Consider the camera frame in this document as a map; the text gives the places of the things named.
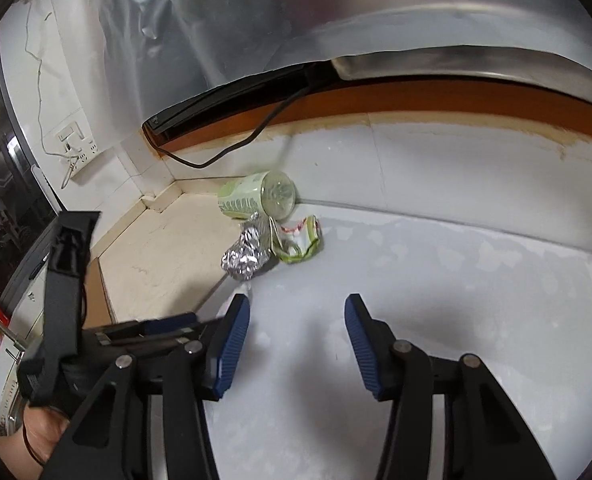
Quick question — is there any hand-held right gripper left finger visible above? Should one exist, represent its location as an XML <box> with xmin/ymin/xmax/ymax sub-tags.
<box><xmin>40</xmin><ymin>294</ymin><xmax>251</xmax><ymax>480</ymax></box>

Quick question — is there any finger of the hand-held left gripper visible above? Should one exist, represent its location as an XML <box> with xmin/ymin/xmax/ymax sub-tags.
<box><xmin>108</xmin><ymin>329</ymin><xmax>207</xmax><ymax>356</ymax></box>
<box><xmin>96</xmin><ymin>312</ymin><xmax>199</xmax><ymax>342</ymax></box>

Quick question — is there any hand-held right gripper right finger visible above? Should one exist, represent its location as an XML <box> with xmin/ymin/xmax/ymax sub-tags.
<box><xmin>344</xmin><ymin>294</ymin><xmax>559</xmax><ymax>480</ymax></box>

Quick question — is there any silver foil ball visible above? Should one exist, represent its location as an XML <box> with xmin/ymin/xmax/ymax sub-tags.
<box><xmin>221</xmin><ymin>215</ymin><xmax>273</xmax><ymax>281</ymax></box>

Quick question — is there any green white plastic wrapper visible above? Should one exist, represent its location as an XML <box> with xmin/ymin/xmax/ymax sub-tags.
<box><xmin>271</xmin><ymin>214</ymin><xmax>323</xmax><ymax>264</ymax></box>

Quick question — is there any person's left hand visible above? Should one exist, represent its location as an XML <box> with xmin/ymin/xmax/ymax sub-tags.
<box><xmin>30</xmin><ymin>406</ymin><xmax>71</xmax><ymax>450</ymax></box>

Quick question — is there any white wall socket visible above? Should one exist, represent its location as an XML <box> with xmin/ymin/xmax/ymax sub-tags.
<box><xmin>56</xmin><ymin>120</ymin><xmax>99</xmax><ymax>179</ymax></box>

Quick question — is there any thick black power cable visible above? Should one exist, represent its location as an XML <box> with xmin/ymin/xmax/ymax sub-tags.
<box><xmin>153</xmin><ymin>85</ymin><xmax>311</xmax><ymax>169</ymax></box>

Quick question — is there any thin white cable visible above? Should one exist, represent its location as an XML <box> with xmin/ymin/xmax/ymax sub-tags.
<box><xmin>23</xmin><ymin>2</ymin><xmax>76</xmax><ymax>189</ymax></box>

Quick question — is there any black metal rail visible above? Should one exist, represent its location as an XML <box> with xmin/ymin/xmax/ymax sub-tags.
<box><xmin>143</xmin><ymin>62</ymin><xmax>337</xmax><ymax>148</ymax></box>

